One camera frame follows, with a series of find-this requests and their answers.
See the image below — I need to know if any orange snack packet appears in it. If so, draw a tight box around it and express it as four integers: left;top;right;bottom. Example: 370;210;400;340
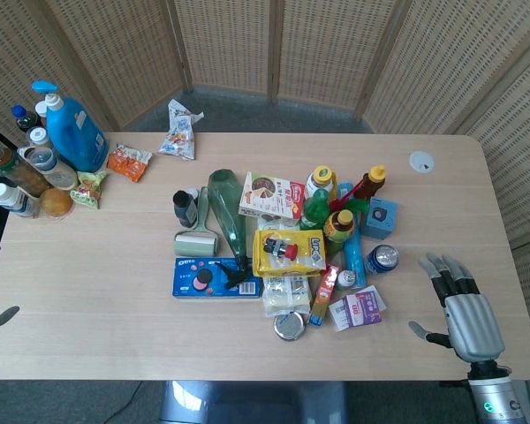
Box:
106;142;154;184

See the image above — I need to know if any white and red snack box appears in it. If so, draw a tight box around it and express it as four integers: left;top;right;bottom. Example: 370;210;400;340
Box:
238;171;307;222

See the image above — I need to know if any white snack bag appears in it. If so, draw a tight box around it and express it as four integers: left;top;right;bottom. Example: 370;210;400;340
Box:
157;98;205;161

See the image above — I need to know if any red plastic fan tool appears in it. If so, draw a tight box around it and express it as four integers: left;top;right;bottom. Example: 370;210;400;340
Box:
329;173;371;216

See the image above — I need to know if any green plastic soda bottle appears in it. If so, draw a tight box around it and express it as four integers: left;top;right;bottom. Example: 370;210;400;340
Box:
299;188;331;231

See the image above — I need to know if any small dark grey bottle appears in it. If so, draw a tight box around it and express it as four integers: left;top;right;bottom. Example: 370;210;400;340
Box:
172;188;199;225

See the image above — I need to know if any wicker folding screen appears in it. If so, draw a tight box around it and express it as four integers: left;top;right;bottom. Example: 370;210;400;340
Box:
0;0;530;345

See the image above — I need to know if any white round cable grommet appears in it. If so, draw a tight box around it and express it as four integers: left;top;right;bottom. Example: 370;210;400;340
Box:
409;150;437;174

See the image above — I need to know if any clear bag of white packets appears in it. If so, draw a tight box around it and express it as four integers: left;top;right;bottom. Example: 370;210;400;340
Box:
261;275;313;317

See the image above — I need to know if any purple white small packet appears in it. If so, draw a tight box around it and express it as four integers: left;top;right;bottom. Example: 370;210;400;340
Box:
328;284;387;333

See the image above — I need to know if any green lint roller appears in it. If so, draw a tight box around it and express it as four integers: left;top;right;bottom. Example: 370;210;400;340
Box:
173;185;217;257

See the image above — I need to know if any blue-grey square box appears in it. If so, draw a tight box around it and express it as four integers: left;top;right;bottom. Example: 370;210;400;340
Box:
361;196;400;240

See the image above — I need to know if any small silver can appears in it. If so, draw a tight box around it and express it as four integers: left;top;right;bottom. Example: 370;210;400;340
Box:
335;269;358;291

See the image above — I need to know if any blue detergent pump bottle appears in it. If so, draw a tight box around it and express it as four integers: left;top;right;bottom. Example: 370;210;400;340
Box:
31;79;110;173

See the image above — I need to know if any red and gold snack packet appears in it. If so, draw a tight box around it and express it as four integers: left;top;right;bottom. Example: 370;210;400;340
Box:
307;263;340;329

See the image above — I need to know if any white cap clear bottle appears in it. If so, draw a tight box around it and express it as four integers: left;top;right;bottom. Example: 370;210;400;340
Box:
25;126;54;149

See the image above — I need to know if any blue Oreo cookie box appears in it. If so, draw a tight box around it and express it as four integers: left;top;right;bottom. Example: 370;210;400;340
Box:
172;257;263;299

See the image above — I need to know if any silver tin can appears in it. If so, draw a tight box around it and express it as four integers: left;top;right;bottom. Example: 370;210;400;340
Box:
273;310;306;342

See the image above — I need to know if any red emergency stop button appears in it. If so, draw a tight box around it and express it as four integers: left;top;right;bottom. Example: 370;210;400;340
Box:
263;238;299;261

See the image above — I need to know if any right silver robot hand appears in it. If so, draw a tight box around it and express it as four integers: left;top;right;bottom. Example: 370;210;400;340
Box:
408;252;506;364

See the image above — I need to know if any blue drink can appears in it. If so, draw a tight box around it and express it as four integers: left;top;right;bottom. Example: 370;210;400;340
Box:
363;244;400;276

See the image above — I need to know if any orange fruit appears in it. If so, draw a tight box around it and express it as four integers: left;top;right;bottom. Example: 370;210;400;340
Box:
40;187;74;218

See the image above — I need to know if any brown yellow-capped drink bottle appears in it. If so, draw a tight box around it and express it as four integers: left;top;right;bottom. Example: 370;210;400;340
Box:
323;208;356;255

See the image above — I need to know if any honey squeeze bottle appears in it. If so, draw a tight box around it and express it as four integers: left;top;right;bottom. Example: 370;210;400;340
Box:
355;164;387;203

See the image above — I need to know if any amber tea bottle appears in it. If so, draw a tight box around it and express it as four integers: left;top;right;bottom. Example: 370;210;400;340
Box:
0;140;51;199

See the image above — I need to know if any clear jar grey lid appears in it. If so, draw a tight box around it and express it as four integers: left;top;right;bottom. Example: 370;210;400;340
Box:
17;146;80;192

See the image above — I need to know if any white cap medicine bottle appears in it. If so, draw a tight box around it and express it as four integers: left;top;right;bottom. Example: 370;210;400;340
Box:
0;182;42;219

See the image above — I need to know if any green snack packet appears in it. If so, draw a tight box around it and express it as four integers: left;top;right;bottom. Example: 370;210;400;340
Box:
69;170;110;210

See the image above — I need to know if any black clip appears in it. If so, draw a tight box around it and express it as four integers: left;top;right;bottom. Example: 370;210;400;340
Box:
218;261;251;292

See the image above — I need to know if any yellow cap tea bottle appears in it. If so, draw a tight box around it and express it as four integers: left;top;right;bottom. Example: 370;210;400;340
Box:
306;164;337;200

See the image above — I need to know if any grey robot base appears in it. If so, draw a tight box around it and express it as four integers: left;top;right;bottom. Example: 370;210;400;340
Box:
157;380;348;424

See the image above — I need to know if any blue cylindrical tube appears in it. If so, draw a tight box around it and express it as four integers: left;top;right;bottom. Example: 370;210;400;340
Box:
344;220;367;291

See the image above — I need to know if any yellow Lipton tea bag pack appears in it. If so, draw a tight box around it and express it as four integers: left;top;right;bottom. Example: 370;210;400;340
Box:
252;228;327;278

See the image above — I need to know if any dark soda bottle blue cap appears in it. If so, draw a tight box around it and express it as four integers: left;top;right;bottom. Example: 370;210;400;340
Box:
11;104;43;133

